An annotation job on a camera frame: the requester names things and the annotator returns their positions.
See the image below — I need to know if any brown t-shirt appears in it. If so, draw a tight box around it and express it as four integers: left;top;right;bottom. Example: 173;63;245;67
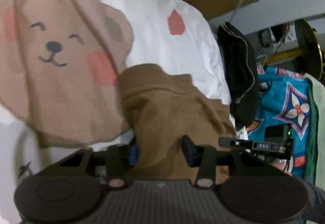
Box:
118;64;236;181

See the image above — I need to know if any person right hand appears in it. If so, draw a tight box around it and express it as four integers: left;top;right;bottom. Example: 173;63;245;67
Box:
271;160;293;176

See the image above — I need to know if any green folded cloth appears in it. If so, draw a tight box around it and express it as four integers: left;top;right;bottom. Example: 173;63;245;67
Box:
303;74;324;189

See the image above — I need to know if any blue patterned cloth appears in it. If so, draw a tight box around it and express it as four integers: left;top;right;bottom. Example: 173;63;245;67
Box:
246;66;311;178

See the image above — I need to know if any black garment right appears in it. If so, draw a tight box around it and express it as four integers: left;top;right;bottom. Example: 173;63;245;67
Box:
217;22;259;130

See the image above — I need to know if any white bear print duvet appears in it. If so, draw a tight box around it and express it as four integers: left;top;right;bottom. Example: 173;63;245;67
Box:
1;0;230;223

